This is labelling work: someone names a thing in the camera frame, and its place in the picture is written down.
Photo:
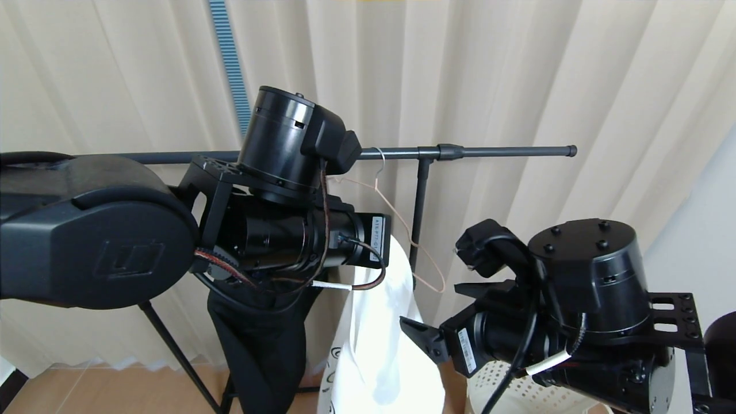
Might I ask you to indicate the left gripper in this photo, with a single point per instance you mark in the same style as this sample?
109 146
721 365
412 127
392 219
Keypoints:
287 236

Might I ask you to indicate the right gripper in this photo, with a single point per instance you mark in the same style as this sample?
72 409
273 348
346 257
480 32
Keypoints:
500 339

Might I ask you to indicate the black garment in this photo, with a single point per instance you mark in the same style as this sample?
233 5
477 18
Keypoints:
264 345

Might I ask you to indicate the pink clothes hanger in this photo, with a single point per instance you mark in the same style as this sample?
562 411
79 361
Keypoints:
402 224

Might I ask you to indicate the white garment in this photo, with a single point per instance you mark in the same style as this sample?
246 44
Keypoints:
379 345

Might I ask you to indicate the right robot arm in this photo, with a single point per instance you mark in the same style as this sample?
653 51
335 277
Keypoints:
592 276

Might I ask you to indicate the white laundry basket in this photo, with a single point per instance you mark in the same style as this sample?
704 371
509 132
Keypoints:
535 397

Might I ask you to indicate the black clothes rack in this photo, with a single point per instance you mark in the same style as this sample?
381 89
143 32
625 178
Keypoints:
500 152

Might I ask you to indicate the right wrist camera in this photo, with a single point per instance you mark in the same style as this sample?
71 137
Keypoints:
489 241

